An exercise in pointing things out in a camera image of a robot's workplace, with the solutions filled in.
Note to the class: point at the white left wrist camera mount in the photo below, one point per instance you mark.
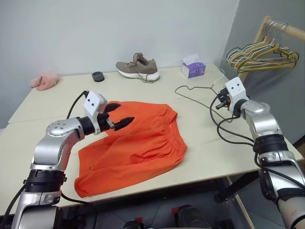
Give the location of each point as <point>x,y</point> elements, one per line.
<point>94,101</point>

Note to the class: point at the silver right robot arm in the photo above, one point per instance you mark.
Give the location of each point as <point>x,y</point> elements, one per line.
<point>269,128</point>

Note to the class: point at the wooden clothes rack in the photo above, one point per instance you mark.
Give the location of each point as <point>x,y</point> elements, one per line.
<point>294,30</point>

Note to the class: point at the pink fluffy cloth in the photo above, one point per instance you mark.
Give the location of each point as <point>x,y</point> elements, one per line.
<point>45,81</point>

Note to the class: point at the dark rounded shape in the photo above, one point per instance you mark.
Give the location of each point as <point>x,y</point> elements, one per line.
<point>190,215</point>
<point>134,224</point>

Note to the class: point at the black table leg frame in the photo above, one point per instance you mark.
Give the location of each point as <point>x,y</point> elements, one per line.
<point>238,184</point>

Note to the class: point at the black round puck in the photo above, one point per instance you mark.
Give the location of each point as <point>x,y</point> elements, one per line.
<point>98,76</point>

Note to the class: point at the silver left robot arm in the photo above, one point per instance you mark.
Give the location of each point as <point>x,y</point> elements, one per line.
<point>54,145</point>

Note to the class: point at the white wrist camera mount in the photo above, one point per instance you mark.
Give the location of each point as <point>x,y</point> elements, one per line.
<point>236,89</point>
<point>94,101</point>

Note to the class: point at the orange shorts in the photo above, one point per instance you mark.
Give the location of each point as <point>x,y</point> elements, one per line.
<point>133,152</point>

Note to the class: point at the purple tissue box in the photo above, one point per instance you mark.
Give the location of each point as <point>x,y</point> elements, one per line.
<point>194,69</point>

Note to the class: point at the bunch of hangers on rack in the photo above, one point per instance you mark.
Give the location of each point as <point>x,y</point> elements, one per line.
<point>234,50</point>

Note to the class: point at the taupe sneaker with white sole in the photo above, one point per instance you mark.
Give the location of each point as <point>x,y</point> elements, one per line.
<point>140,68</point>

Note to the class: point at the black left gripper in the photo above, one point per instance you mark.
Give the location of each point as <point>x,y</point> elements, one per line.
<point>104,121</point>

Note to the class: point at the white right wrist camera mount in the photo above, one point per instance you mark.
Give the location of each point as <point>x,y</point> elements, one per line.
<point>236,89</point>

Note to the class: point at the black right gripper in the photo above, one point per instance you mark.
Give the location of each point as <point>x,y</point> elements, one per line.
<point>225,101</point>

